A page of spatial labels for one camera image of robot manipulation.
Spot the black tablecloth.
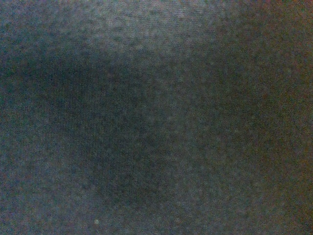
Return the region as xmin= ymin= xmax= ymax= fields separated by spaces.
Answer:
xmin=0 ymin=0 xmax=313 ymax=235

